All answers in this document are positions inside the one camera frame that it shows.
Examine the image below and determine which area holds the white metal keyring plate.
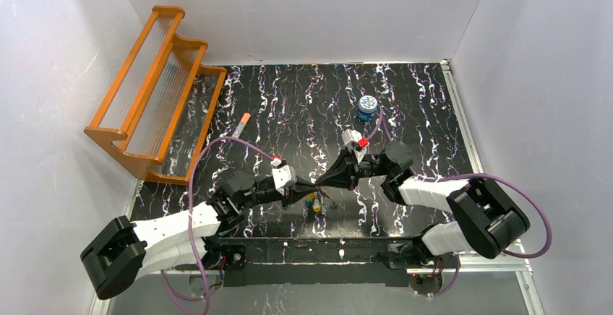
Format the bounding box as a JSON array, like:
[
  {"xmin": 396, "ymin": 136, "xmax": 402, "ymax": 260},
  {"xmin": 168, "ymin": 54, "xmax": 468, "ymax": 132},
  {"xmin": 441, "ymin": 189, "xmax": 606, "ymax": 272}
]
[{"xmin": 322, "ymin": 196, "xmax": 338, "ymax": 210}]

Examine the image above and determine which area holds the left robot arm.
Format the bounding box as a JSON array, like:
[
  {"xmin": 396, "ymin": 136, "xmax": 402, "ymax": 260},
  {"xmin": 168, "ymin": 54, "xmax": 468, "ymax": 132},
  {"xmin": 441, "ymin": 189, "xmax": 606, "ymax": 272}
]
[{"xmin": 80, "ymin": 165, "xmax": 317, "ymax": 300}]

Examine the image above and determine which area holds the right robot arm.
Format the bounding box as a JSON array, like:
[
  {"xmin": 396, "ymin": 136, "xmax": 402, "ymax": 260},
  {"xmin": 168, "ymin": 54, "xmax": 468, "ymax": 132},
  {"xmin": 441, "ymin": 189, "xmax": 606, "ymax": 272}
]
[{"xmin": 316, "ymin": 141, "xmax": 531, "ymax": 263}]

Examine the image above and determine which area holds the blue round tin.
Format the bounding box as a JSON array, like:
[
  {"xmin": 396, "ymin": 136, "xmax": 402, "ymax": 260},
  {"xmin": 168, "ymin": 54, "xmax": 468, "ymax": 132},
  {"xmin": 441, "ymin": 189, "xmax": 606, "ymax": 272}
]
[{"xmin": 356, "ymin": 95, "xmax": 379, "ymax": 122}]

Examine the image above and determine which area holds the orange capped white highlighter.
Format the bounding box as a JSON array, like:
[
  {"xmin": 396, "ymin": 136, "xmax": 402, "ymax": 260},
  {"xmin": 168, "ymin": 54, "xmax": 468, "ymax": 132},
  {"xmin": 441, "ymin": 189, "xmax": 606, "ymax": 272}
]
[{"xmin": 231, "ymin": 113, "xmax": 251, "ymax": 138}]

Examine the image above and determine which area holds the orange wooden tiered rack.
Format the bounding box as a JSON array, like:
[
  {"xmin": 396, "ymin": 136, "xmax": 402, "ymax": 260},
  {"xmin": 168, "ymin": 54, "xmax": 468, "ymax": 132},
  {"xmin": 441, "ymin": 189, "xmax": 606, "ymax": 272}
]
[{"xmin": 84, "ymin": 5, "xmax": 228, "ymax": 185}]

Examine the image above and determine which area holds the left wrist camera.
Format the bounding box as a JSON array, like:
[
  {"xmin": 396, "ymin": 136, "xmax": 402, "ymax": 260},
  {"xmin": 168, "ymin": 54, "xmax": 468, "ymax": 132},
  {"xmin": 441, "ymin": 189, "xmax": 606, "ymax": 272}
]
[{"xmin": 270, "ymin": 156, "xmax": 297, "ymax": 195}]

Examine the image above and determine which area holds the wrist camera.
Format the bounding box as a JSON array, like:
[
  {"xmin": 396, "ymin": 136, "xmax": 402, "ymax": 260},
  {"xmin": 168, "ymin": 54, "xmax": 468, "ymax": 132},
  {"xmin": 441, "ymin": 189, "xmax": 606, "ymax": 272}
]
[
  {"xmin": 270, "ymin": 156, "xmax": 297, "ymax": 195},
  {"xmin": 341, "ymin": 129, "xmax": 369, "ymax": 163}
]

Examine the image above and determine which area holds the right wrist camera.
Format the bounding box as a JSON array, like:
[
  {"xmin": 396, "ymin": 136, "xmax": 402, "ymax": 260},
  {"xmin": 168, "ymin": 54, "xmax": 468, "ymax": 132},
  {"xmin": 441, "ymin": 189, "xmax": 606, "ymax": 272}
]
[{"xmin": 341, "ymin": 129, "xmax": 369, "ymax": 163}]

